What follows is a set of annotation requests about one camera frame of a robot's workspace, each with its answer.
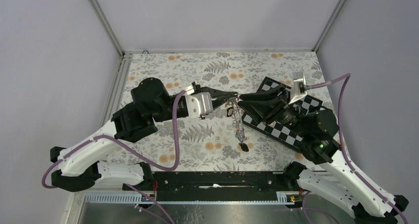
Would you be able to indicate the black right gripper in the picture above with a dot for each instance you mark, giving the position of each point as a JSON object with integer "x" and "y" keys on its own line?
{"x": 263, "y": 111}

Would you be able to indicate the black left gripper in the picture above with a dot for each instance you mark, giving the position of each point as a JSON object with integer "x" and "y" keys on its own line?
{"x": 215, "y": 94}

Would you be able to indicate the black car key fob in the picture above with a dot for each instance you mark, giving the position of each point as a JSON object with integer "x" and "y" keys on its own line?
{"x": 244, "y": 147}

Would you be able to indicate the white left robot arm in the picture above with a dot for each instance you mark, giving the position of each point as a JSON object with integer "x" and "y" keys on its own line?
{"x": 106, "y": 156}

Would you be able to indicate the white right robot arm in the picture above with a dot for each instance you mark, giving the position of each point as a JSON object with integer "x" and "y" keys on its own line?
{"x": 357, "y": 194}

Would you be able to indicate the black white chessboard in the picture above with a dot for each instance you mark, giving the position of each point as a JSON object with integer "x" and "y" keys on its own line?
{"x": 276, "y": 131}

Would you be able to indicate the black front rail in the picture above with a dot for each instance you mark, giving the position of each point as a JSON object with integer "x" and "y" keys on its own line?
{"x": 265, "y": 180}

